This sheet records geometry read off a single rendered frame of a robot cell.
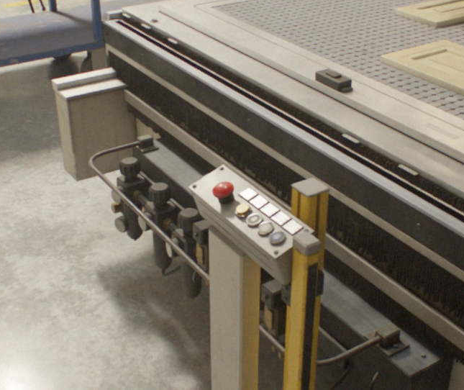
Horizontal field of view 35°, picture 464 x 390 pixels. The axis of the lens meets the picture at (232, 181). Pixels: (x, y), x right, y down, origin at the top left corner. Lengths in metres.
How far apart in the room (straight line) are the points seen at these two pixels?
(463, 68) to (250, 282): 0.98
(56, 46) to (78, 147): 1.56
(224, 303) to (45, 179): 2.04
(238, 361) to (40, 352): 1.06
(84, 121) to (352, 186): 1.22
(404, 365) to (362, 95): 0.69
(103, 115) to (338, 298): 1.24
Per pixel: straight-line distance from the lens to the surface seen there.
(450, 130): 1.76
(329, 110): 1.87
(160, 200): 2.21
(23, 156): 3.63
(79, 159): 2.69
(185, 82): 2.24
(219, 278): 1.45
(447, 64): 2.12
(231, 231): 1.33
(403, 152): 1.69
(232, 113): 2.04
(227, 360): 1.55
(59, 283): 2.72
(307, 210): 1.25
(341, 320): 1.71
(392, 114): 1.81
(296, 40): 2.31
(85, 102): 2.61
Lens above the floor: 1.58
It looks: 29 degrees down
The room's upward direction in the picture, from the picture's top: straight up
